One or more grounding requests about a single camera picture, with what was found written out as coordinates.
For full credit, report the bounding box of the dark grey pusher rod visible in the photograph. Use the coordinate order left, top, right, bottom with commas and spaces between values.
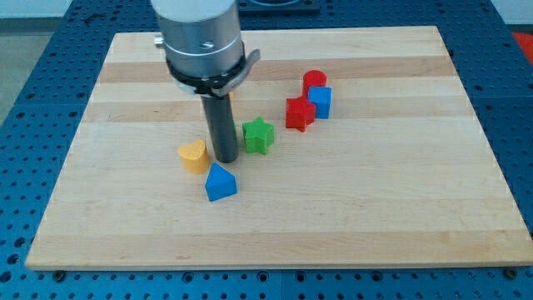
201, 95, 238, 163

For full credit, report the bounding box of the yellow heart block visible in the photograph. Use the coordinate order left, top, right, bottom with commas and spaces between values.
177, 139, 210, 174

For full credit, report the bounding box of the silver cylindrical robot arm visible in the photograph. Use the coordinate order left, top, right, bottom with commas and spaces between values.
152, 0, 261, 163

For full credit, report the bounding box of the green star block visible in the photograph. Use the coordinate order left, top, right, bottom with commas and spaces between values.
242, 117, 275, 155

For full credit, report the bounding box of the blue triangle block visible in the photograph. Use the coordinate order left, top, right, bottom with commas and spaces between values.
204, 162, 238, 202

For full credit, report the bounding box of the red star block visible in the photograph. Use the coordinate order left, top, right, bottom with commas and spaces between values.
286, 96, 316, 133

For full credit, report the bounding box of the red cylinder block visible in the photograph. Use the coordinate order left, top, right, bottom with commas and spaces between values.
302, 70, 327, 97

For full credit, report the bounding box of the blue cube block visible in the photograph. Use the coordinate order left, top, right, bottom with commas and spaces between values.
308, 86, 332, 119

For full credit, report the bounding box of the wooden board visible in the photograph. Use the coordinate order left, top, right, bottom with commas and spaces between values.
26, 26, 532, 271

